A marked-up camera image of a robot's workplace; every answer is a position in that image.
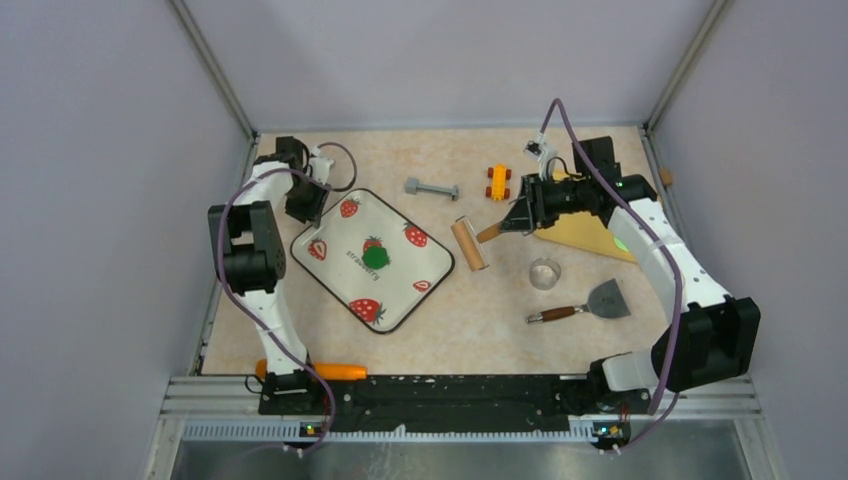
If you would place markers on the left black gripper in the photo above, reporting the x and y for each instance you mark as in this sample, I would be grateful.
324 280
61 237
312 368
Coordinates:
312 212

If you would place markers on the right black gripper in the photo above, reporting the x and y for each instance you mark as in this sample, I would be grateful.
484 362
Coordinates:
520 217

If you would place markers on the wooden rolling pin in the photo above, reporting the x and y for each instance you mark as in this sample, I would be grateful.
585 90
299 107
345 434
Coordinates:
471 241

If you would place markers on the green dough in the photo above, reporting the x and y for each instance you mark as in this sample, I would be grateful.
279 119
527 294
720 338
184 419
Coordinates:
376 257

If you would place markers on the white strawberry tray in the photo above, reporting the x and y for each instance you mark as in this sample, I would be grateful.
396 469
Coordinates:
382 300

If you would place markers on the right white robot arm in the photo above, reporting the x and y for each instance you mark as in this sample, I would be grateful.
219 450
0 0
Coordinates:
711 333

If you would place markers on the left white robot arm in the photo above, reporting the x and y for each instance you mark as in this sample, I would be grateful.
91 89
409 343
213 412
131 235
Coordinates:
250 257

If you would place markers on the light green dough disc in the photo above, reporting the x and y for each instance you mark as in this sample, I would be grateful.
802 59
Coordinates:
620 244

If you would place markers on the yellow toy car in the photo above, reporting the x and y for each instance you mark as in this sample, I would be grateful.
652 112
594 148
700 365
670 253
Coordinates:
498 189

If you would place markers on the yellow cutting board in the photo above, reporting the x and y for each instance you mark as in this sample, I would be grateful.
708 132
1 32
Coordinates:
584 232

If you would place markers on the grey toy bolt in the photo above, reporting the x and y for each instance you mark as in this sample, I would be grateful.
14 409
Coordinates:
413 186

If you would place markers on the small wooden block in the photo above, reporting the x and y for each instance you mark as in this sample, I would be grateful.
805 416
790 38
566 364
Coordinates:
665 176

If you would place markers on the orange marker pen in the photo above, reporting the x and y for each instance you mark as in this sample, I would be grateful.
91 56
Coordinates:
328 371

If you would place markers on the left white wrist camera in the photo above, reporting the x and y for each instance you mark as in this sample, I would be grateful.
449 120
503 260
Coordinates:
320 166

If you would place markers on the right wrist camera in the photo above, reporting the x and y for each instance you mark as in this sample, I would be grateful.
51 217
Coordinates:
543 153

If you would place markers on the wooden handled scraper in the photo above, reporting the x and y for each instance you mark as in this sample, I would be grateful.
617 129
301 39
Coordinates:
605 301

